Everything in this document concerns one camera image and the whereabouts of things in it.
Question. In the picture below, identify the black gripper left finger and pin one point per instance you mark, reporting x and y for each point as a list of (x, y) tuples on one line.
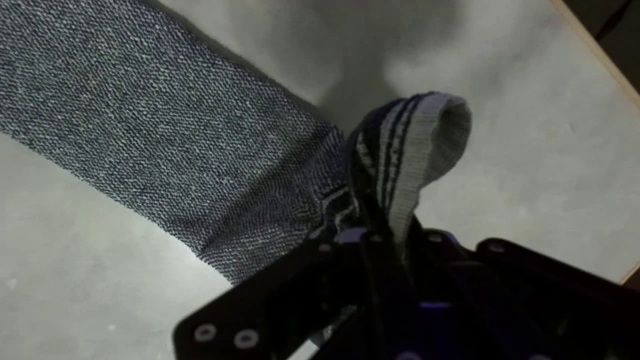
[(281, 300)]

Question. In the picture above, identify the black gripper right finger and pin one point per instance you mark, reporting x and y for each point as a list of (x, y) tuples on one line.
[(533, 300)]

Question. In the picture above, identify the grey towel with striped ends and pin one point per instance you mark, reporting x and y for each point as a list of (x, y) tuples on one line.
[(166, 120)]

